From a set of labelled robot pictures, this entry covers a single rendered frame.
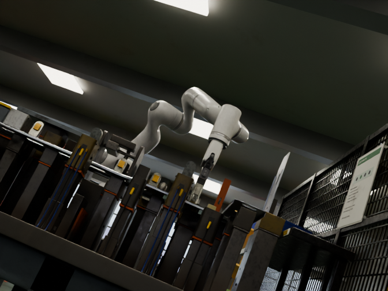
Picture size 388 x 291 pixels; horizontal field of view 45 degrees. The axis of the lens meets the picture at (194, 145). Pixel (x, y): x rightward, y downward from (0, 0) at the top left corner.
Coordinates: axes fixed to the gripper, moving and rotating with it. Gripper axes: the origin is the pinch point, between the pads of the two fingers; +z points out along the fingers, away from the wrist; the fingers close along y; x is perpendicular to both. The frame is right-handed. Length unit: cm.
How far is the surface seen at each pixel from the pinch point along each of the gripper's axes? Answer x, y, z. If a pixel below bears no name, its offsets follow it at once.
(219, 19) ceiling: -44, -224, -211
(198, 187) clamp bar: 0.2, -14.7, 0.3
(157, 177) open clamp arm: -17.1, -14.4, 3.3
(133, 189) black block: -19.6, 21.4, 17.9
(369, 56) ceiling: 95, -187, -212
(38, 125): -70, -13, 3
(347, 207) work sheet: 54, 4, -11
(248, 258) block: 24.2, 16.7, 22.7
